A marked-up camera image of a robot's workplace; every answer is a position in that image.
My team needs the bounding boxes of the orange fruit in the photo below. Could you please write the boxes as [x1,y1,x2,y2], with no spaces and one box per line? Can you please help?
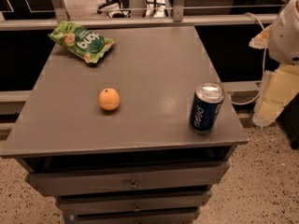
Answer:
[98,88,120,111]

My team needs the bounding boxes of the green chip bag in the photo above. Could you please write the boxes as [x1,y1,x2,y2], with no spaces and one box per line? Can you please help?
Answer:
[49,21,115,63]

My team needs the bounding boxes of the white cable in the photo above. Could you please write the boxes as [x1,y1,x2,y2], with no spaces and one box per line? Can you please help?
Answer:
[229,12,268,106]

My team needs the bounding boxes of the blue pepsi can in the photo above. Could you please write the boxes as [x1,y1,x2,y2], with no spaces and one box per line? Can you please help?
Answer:
[189,82,224,133]

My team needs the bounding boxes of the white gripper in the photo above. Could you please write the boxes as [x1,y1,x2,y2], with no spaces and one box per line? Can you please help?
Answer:
[249,0,299,128]

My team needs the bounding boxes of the black office chair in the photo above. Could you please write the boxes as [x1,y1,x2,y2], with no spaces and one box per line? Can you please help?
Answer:
[97,0,130,18]

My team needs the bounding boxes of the grey metal railing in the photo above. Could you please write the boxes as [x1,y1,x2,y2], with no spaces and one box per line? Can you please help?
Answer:
[1,0,290,31]

